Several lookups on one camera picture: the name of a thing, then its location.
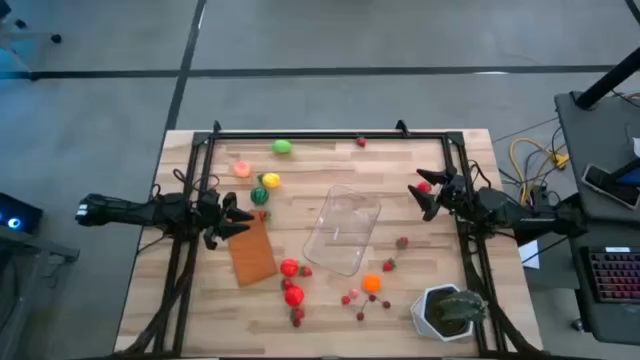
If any grey side table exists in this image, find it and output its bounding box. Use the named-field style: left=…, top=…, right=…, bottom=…
left=553, top=89, right=640, bottom=225

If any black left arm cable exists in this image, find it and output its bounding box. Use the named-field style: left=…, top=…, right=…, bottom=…
left=171, top=167, right=222, bottom=196

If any round red plastic tomato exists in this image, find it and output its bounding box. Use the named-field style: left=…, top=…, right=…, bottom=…
left=279, top=257, right=301, bottom=279

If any black device with blue light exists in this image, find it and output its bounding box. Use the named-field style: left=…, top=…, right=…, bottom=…
left=0, top=191, right=45, bottom=236

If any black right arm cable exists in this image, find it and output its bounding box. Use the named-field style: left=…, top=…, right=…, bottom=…
left=467, top=158, right=496, bottom=190

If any clear plastic tupperware container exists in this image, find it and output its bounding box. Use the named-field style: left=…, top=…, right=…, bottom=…
left=301, top=184, right=382, bottom=278

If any green striped plastic watermelon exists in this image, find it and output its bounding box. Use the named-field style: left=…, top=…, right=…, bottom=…
left=249, top=185, right=271, bottom=207

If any white faceted plant pot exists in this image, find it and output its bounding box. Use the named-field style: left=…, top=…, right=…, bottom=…
left=409, top=282, right=476, bottom=344

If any grey metal cart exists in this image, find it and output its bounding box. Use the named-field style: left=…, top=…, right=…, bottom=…
left=0, top=227, right=82, bottom=360

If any office chair base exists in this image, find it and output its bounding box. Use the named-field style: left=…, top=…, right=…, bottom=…
left=0, top=0, right=64, bottom=46

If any red plastic bell pepper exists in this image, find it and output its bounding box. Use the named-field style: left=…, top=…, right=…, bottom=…
left=283, top=284, right=306, bottom=309

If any green cactus plant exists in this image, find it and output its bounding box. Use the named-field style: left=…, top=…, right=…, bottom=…
left=438, top=289, right=489, bottom=324

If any orange plastic tangerine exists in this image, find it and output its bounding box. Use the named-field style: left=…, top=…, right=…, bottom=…
left=361, top=273, right=383, bottom=295

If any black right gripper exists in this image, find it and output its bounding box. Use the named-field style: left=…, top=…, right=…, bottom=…
left=406, top=167, right=476, bottom=223

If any black pole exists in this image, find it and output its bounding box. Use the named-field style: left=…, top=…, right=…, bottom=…
left=573, top=45, right=640, bottom=111

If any yellow cable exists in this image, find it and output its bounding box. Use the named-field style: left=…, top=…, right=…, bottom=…
left=508, top=136, right=571, bottom=206

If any dark desk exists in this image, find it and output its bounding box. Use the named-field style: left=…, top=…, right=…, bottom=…
left=563, top=215, right=640, bottom=347

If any backlit keyboard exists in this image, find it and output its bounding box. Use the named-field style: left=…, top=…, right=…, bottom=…
left=587, top=244, right=640, bottom=305

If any orange cloth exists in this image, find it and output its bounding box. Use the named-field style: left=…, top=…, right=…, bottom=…
left=225, top=209, right=279, bottom=289

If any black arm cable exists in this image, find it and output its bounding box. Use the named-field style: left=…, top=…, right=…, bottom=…
left=171, top=167, right=222, bottom=196
left=467, top=158, right=496, bottom=190

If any black smartphone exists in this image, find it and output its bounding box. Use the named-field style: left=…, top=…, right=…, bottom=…
left=580, top=163, right=640, bottom=211

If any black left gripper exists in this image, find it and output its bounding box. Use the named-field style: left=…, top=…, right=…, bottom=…
left=196, top=187, right=256, bottom=251

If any dark blue device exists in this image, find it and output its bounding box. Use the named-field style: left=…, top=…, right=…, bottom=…
left=610, top=157, right=640, bottom=189

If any white paper sheet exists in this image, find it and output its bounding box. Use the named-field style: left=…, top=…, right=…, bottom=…
left=517, top=238, right=543, bottom=271

